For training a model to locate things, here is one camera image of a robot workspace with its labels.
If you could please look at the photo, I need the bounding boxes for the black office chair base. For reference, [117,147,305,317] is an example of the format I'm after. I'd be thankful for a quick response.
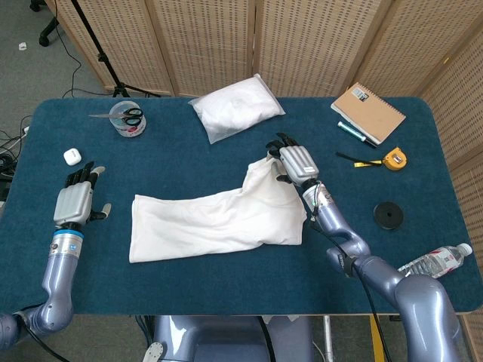
[29,0,61,48]

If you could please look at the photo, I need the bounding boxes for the black handled scissors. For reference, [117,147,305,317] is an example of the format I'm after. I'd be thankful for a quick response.
[88,107,144,127]

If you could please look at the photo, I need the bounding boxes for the white earbuds case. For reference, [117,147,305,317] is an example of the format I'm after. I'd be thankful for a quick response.
[63,148,83,166]

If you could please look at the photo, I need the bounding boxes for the black round disc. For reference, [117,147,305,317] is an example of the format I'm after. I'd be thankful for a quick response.
[373,201,405,230]

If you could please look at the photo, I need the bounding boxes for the clear plastic clip jar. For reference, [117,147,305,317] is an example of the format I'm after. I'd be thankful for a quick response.
[109,100,148,139]

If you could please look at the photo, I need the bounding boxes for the clear plastic water bottle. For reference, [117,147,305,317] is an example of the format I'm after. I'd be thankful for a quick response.
[398,242,474,280]

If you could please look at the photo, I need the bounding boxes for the bundle of floor cables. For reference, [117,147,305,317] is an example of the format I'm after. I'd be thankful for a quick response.
[0,115,33,197]

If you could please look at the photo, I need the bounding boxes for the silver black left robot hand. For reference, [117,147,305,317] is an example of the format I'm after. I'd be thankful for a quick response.
[52,161,112,229]

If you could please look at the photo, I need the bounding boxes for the black tripod stand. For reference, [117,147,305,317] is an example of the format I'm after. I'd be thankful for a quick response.
[69,0,162,99]

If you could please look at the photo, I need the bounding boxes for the teal blue table mat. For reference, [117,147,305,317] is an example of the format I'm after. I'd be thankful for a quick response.
[0,97,483,316]

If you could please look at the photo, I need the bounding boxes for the white garment in plastic bag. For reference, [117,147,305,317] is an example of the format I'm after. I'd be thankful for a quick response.
[187,72,287,145]

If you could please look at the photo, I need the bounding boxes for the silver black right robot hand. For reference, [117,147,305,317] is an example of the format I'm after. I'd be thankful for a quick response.
[265,132,320,188]

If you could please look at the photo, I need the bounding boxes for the blue-grey robot torso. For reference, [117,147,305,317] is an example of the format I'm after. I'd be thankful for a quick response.
[141,314,316,362]

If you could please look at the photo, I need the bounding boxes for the white table leg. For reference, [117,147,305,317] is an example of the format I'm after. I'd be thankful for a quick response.
[322,315,335,362]

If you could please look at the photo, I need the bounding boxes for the green marker pen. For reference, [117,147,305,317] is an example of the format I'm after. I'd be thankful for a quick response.
[337,120,377,149]

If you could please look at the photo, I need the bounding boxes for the white T-shirt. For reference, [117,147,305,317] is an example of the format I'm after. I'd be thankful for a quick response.
[128,157,309,264]

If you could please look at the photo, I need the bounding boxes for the brown spiral notebook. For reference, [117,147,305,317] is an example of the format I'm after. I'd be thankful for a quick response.
[331,81,408,146]

